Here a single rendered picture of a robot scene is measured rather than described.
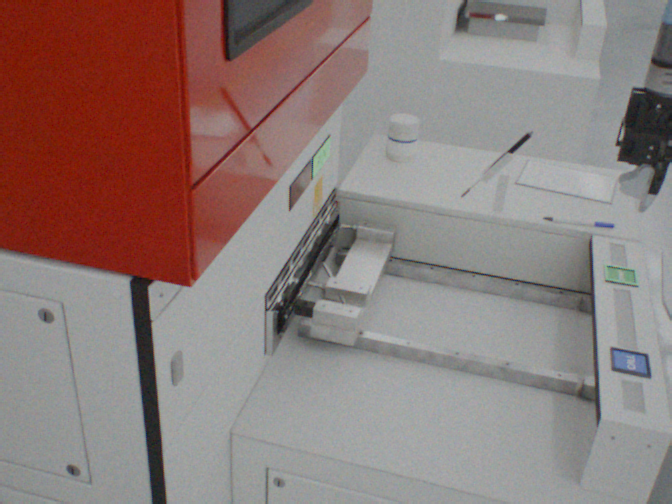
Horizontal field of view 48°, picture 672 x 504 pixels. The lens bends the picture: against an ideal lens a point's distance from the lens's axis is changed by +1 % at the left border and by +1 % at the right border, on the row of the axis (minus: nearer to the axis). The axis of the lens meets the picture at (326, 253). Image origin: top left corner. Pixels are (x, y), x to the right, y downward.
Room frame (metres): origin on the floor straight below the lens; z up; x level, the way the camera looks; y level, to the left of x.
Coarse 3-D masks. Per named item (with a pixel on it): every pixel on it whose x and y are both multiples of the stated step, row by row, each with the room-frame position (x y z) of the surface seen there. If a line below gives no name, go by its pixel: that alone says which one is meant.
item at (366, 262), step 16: (368, 240) 1.38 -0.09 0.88; (352, 256) 1.31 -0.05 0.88; (368, 256) 1.31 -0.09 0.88; (384, 256) 1.32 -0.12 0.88; (352, 272) 1.25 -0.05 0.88; (368, 272) 1.25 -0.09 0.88; (352, 304) 1.14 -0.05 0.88; (368, 304) 1.16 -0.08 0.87; (320, 336) 1.06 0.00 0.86; (336, 336) 1.05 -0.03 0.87; (352, 336) 1.05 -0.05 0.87
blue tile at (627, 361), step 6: (618, 354) 0.92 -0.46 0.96; (624, 354) 0.92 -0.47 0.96; (630, 354) 0.92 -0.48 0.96; (618, 360) 0.91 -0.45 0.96; (624, 360) 0.91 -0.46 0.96; (630, 360) 0.91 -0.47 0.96; (636, 360) 0.91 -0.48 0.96; (642, 360) 0.91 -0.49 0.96; (618, 366) 0.89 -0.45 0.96; (624, 366) 0.89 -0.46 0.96; (630, 366) 0.89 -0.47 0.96; (636, 366) 0.89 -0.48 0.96; (642, 366) 0.90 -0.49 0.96; (642, 372) 0.88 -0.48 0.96
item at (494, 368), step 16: (304, 320) 1.12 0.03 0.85; (304, 336) 1.11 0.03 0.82; (368, 336) 1.08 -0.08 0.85; (384, 336) 1.08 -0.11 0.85; (384, 352) 1.07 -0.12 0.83; (400, 352) 1.06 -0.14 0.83; (416, 352) 1.05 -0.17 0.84; (432, 352) 1.05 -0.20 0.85; (448, 352) 1.05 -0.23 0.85; (464, 352) 1.05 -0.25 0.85; (464, 368) 1.03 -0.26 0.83; (480, 368) 1.03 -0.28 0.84; (496, 368) 1.02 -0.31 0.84; (512, 368) 1.01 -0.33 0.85; (528, 368) 1.02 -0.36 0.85; (544, 368) 1.02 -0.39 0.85; (528, 384) 1.00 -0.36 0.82; (544, 384) 1.00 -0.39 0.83; (560, 384) 0.99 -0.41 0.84; (576, 384) 0.99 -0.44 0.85
